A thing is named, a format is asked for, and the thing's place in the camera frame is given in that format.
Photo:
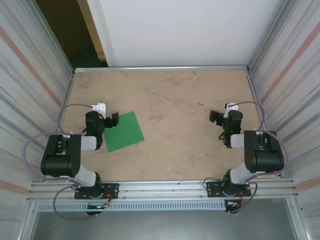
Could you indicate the green square paper sheet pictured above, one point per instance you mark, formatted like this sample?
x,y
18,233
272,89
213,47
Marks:
x,y
125,132

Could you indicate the black electronics module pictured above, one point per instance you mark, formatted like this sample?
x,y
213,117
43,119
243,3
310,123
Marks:
x,y
233,206
95,209

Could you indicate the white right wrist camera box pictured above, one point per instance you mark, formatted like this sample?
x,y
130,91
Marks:
x,y
232,107

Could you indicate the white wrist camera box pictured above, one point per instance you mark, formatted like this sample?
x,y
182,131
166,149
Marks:
x,y
232,107
100,107

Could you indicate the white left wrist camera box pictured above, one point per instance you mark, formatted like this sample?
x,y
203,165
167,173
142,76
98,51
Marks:
x,y
100,107

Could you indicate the aluminium table frame bar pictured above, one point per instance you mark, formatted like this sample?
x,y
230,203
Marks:
x,y
162,68
68,95
255,95

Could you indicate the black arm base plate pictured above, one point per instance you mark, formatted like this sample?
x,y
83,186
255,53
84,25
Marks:
x,y
111,191
215,188

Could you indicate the long aluminium mounting rail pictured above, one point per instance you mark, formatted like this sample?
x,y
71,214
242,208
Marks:
x,y
162,190

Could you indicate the beige wooden door frame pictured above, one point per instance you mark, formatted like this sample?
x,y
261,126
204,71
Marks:
x,y
92,27

